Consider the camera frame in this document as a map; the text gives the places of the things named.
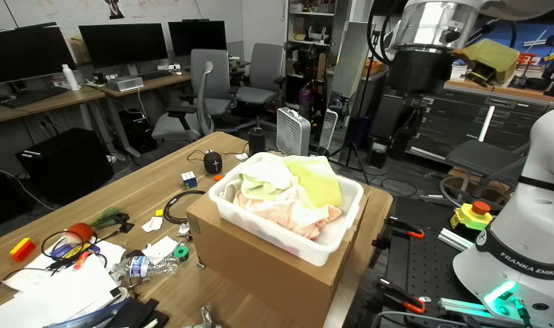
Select light green towel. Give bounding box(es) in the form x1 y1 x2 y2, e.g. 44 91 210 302
241 175 289 199

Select peach t-shirt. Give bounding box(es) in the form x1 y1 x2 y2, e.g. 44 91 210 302
234 193 343 239

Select yellow towel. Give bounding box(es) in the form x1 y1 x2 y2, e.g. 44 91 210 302
285 157 343 208

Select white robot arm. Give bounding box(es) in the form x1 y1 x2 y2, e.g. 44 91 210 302
453 109 554 328

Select white box fan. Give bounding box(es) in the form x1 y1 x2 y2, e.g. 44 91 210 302
278 107 310 155

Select brown cardboard box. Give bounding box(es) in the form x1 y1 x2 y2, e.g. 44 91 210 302
188 188 372 328

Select rubiks cube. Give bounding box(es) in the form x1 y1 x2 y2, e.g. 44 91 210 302
181 171 197 189

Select grey office chair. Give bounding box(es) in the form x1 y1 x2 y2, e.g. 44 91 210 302
234 44 285 122
152 49 232 142

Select green tape roll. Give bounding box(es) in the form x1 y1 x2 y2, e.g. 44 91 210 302
174 244 190 262

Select right black monitor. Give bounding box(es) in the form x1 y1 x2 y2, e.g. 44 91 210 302
168 20 227 56

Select black monitor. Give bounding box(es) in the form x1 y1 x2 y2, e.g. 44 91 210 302
79 24 168 66
0 27 75 84
168 20 227 56

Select black drawer cabinet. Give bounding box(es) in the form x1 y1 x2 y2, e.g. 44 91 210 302
407 89 554 162

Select crumpled plastic bottle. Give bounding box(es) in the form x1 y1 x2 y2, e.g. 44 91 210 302
114 250 179 284

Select emergency stop button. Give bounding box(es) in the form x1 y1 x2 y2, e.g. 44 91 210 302
451 200 493 231

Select black computer case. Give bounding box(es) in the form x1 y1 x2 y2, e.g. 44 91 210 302
17 127 114 204

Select middle black monitor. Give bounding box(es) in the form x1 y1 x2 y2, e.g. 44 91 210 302
79 24 168 66

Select white spray bottle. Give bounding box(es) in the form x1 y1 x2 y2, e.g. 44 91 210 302
63 64 81 91

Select white papers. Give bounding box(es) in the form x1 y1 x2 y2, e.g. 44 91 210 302
0 240 125 328

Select left black monitor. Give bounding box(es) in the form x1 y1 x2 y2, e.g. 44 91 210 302
0 27 75 84

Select yellow red toy block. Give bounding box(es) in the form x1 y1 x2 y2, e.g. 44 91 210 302
10 237 37 262

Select black headphone cable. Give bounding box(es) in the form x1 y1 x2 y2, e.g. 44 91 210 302
163 189 208 226

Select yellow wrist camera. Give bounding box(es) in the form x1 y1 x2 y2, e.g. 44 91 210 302
462 38 520 86

